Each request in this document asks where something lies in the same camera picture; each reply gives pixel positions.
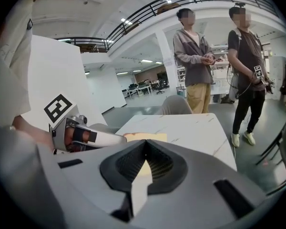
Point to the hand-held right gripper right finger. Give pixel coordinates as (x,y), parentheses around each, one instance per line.
(200,194)

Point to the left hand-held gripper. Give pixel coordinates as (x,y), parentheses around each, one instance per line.
(59,108)

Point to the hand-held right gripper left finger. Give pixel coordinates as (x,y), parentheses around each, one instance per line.
(85,187)

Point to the white bread slice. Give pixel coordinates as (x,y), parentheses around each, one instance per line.
(145,137)

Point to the person's left forearm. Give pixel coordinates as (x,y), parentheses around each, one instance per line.
(33,132)

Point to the person's left hand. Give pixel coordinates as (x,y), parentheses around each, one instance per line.
(81,136)

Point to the white office desks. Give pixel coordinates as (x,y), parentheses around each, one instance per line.
(138,88)

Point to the white marble table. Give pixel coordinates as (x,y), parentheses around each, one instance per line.
(186,130)

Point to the black office chair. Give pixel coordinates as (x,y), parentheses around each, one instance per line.
(160,87)

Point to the grey shell chair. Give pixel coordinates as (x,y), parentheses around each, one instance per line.
(175,105)

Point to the blue bin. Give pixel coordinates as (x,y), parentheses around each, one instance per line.
(180,90)

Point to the cream printed sweatshirt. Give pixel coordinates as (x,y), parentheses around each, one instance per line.
(9,68)

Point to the black balcony railing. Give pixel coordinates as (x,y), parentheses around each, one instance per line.
(171,1)

